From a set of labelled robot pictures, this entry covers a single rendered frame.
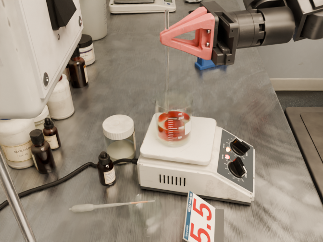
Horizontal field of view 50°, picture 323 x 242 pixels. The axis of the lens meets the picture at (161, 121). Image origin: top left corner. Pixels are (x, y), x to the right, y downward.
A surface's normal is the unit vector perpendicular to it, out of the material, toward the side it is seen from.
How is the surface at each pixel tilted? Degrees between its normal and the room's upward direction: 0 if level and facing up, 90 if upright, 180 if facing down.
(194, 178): 90
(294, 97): 0
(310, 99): 0
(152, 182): 90
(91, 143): 0
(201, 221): 40
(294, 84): 90
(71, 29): 90
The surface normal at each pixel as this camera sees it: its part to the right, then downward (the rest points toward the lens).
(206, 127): -0.02, -0.80
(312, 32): -0.33, 0.92
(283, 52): -0.04, 0.60
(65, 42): 1.00, 0.00
